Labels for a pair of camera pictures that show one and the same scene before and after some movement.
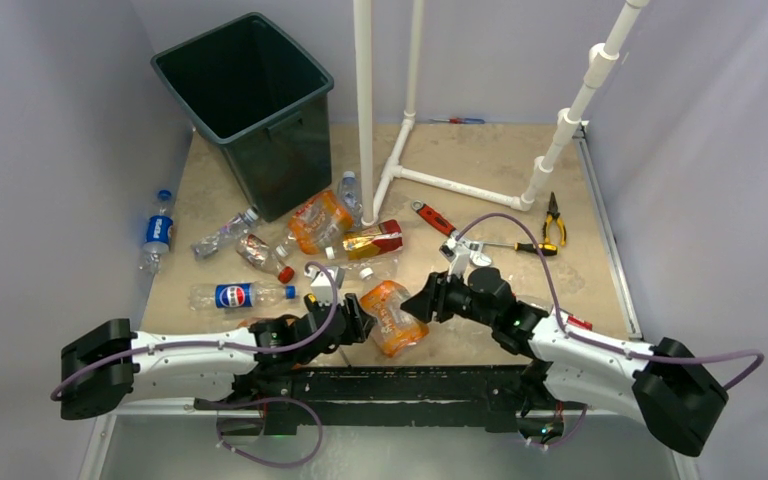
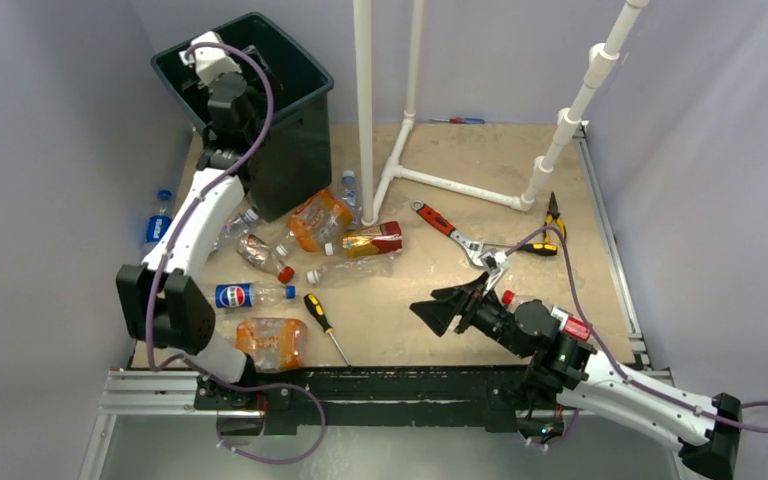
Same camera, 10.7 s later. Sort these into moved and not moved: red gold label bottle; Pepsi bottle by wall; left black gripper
Moved: left black gripper
Not moved: red gold label bottle; Pepsi bottle by wall
